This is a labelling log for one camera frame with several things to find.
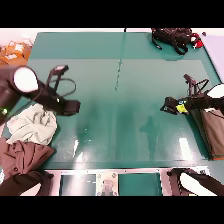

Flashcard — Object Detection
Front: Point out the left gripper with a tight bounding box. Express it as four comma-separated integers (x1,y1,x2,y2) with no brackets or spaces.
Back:
58,99,82,117

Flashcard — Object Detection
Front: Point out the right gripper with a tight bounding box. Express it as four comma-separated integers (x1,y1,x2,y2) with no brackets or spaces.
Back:
160,96,190,116

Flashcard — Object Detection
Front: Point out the dark green garment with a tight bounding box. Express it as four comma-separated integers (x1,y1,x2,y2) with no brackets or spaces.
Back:
194,110,224,162

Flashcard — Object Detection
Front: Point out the pale green garment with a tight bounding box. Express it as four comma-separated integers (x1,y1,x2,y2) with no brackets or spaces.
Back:
6,103,58,147

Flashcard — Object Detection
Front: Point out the brown garment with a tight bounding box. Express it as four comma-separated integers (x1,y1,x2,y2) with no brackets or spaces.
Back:
0,137,56,178

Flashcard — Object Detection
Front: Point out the red object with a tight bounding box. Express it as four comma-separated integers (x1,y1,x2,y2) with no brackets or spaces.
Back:
190,32,205,50

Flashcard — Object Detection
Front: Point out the black bag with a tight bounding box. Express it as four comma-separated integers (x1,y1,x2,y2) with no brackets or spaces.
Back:
151,27,196,56

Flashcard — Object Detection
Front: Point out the brown cardboard box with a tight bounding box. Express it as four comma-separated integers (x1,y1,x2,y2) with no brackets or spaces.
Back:
0,39,33,67

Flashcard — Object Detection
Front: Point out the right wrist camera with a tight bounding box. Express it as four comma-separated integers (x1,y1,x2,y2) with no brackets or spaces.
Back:
182,73,210,98

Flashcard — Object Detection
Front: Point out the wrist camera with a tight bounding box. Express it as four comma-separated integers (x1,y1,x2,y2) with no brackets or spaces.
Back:
45,64,77,98
182,73,210,98

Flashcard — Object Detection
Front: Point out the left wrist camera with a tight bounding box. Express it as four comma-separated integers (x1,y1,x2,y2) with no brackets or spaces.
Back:
45,64,77,98

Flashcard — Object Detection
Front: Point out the silver frame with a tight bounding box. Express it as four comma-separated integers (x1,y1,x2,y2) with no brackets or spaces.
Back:
44,166,214,197

